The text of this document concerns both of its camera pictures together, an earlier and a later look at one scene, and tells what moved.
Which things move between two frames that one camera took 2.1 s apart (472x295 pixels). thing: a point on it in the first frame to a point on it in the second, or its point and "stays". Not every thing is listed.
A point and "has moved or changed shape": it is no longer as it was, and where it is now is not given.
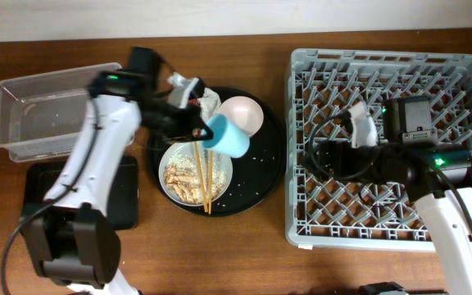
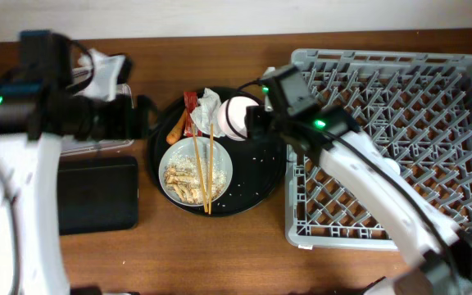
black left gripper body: (183, 124) to (111, 115)
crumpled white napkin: (209, 103) stays
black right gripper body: (368, 164) to (271, 124)
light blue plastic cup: (229, 138) has moved or changed shape
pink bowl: (245, 111) stays
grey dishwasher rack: (321, 85) stays
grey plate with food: (179, 175) stays
